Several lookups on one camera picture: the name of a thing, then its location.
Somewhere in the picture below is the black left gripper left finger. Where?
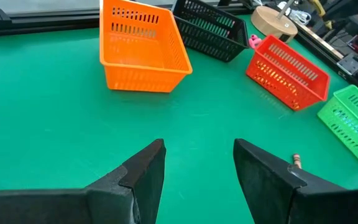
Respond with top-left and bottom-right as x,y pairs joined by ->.
0,139 -> 167,224

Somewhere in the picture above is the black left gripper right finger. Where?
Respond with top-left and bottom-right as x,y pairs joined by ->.
233,139 -> 358,224

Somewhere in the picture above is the brown crayon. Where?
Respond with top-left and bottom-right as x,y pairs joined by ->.
292,153 -> 303,170

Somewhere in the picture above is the green plastic basket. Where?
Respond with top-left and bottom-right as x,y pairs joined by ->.
317,84 -> 358,169

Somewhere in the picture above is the red plastic basket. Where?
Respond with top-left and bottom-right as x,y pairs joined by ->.
246,34 -> 331,112

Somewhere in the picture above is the orange plastic basket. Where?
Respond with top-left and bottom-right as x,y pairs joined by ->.
99,0 -> 193,93

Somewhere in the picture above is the small pink object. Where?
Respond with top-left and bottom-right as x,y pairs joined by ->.
249,34 -> 262,50

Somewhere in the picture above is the grey metal mounting plate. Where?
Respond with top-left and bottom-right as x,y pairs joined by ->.
336,51 -> 358,75

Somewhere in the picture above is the black plastic basket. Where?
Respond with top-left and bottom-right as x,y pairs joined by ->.
171,0 -> 250,63

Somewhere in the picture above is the round wooden lamp base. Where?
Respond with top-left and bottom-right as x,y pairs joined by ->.
250,5 -> 299,44

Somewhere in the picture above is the metal lamp pole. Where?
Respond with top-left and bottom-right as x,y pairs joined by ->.
277,0 -> 295,20

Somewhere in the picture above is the white power cable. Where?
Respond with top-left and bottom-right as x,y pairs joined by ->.
277,1 -> 312,26

